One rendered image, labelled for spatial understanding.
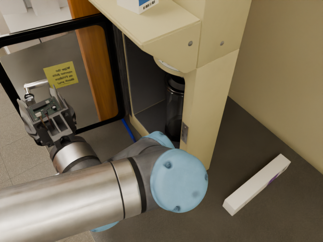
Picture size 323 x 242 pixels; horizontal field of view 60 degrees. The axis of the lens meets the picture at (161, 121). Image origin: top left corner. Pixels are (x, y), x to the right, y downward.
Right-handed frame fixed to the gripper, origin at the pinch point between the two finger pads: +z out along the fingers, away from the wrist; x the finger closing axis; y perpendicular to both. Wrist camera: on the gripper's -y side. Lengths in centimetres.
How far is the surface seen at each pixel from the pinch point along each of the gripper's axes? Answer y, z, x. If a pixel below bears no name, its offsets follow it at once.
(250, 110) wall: -36, -13, -69
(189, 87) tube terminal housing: 7.4, -22.6, -25.9
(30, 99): -7.3, 9.6, 1.4
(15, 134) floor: -128, 120, 21
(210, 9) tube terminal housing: 24.3, -24.1, -27.3
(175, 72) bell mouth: 4.3, -14.4, -28.6
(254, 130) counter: -34, -21, -61
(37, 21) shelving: -36, 100, -22
